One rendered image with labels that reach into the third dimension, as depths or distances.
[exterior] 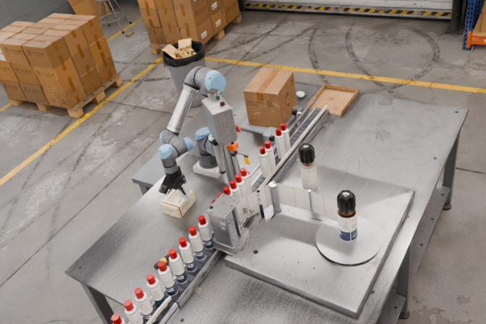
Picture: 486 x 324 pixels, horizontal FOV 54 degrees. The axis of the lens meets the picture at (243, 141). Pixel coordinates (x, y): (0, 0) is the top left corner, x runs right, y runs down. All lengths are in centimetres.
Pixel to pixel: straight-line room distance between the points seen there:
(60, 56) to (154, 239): 329
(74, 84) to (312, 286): 412
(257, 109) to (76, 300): 185
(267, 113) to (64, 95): 304
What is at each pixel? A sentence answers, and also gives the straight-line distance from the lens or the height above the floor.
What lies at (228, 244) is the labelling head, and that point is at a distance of 233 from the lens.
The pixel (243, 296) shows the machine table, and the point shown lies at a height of 83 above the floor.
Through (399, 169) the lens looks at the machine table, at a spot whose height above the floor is 83.
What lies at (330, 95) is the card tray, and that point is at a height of 83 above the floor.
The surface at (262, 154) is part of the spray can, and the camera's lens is 265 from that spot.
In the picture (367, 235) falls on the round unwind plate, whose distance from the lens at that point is 239.
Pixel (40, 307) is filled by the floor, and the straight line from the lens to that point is 384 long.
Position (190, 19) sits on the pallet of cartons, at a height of 52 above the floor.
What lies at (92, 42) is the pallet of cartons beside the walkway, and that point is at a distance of 586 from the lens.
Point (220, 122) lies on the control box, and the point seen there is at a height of 142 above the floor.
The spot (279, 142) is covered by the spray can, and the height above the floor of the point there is 101.
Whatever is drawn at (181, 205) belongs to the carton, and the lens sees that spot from 269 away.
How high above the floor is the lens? 266
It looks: 36 degrees down
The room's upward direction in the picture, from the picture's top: 12 degrees counter-clockwise
